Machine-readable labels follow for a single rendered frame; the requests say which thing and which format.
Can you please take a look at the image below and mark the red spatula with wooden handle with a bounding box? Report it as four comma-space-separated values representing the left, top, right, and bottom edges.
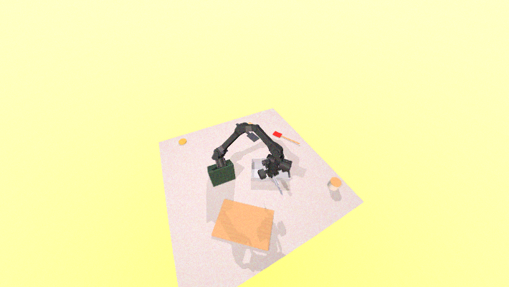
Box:
273, 131, 300, 144

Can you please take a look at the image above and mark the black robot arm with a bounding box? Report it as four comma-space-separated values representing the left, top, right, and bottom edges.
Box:
211, 123, 292, 172

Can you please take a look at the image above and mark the grey rectangular roasting tin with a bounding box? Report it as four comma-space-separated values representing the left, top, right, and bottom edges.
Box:
251, 158, 291, 182

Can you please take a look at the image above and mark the grey cylinder with orange top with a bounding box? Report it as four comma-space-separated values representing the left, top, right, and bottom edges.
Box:
328, 177, 341, 191

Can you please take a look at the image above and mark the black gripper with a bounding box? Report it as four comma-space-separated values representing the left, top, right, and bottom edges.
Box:
257, 165, 281, 179

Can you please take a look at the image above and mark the light wooden board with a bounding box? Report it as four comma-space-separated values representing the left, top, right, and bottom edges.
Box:
211, 199, 274, 251

